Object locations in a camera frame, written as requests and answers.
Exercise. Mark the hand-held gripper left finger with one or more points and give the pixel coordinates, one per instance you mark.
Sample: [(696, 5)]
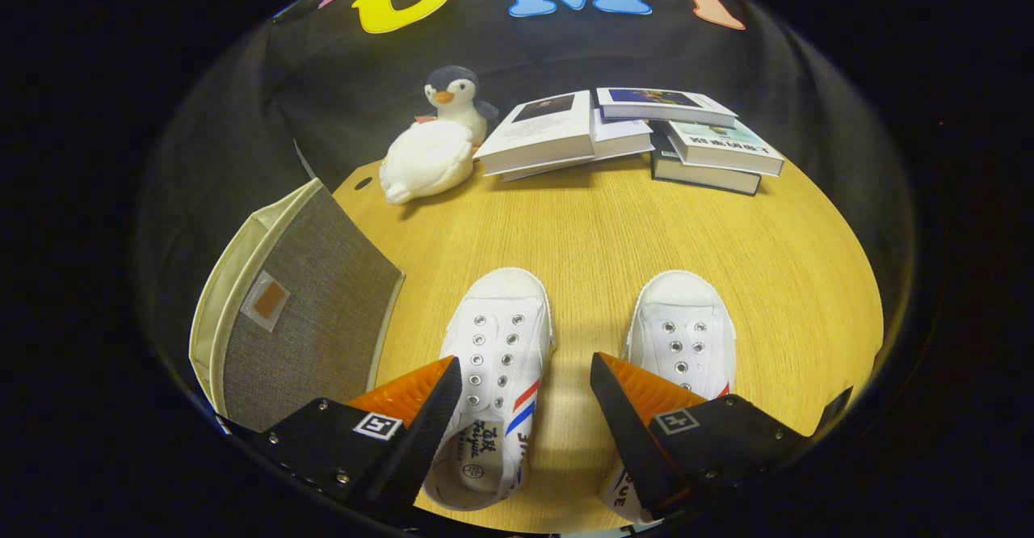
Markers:
[(424, 433)]

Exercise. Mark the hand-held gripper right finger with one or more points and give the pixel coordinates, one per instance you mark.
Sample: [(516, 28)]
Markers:
[(626, 433)]

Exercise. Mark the white canvas shoe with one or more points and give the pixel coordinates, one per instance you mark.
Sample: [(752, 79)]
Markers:
[(501, 320), (683, 312)]

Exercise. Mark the grey fabric storage box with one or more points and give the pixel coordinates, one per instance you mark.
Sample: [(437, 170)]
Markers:
[(323, 296)]

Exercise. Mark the dark rectangular object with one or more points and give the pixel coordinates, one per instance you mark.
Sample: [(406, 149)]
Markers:
[(836, 409)]

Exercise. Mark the white round plush toy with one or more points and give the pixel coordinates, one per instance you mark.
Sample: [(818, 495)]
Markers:
[(428, 158)]

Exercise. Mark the plain white book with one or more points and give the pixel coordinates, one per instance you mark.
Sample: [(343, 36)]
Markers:
[(622, 138)]

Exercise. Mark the white book green cover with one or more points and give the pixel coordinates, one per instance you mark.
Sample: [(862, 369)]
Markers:
[(723, 138)]

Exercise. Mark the white book blue picture cover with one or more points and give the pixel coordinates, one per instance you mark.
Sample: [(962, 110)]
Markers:
[(654, 98)]

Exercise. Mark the penguin plush toy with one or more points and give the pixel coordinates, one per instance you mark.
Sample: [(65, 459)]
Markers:
[(452, 90)]

